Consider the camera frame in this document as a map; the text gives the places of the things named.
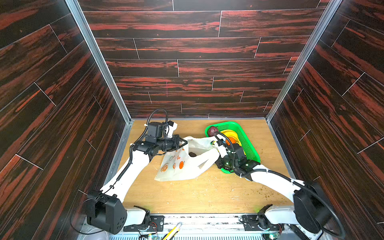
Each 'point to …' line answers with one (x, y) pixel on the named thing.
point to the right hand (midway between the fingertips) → (215, 154)
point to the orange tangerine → (232, 140)
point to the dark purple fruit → (192, 154)
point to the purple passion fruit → (212, 130)
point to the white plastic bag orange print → (187, 161)
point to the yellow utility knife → (169, 235)
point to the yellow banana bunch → (232, 134)
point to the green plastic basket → (250, 151)
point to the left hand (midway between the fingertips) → (188, 142)
